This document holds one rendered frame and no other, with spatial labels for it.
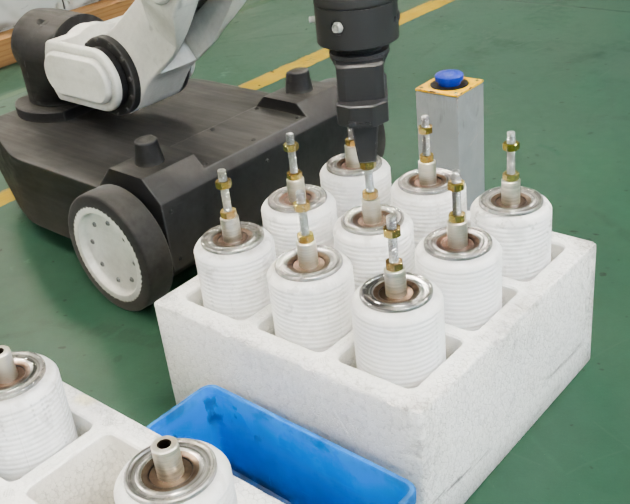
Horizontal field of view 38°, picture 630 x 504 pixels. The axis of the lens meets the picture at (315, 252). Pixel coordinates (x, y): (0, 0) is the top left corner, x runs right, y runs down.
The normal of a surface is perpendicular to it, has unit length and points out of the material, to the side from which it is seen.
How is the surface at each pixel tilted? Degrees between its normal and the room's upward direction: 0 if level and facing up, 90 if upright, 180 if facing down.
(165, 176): 45
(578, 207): 0
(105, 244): 90
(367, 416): 90
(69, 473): 90
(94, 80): 90
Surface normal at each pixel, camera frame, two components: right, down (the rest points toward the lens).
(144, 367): -0.10, -0.87
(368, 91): -0.05, 0.49
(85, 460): 0.76, 0.25
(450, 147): -0.64, 0.43
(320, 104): 0.47, -0.43
